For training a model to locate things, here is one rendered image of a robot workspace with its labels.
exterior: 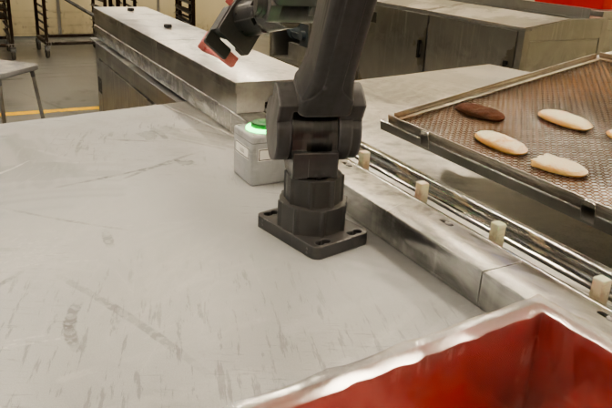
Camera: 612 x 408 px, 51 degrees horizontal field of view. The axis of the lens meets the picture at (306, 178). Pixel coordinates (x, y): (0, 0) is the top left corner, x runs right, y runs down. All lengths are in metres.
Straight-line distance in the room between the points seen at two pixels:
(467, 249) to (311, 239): 0.18
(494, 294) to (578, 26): 3.23
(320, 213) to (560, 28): 3.06
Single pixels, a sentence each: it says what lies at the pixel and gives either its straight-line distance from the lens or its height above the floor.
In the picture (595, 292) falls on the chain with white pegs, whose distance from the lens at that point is 0.69.
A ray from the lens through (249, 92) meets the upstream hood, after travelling 1.18.
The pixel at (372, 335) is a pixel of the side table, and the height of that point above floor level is 0.82.
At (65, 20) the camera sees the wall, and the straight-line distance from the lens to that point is 7.75.
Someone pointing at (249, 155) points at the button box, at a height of 0.87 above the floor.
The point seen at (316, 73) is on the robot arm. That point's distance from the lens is 0.68.
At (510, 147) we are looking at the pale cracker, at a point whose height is 0.91.
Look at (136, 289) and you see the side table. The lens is 0.69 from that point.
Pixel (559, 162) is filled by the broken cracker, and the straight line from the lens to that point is 0.90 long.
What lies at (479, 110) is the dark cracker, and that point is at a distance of 1.08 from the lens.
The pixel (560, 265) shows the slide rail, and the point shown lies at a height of 0.85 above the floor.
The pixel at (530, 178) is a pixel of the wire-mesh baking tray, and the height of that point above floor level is 0.89.
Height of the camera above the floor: 1.16
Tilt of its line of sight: 20 degrees down
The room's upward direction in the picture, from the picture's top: 3 degrees clockwise
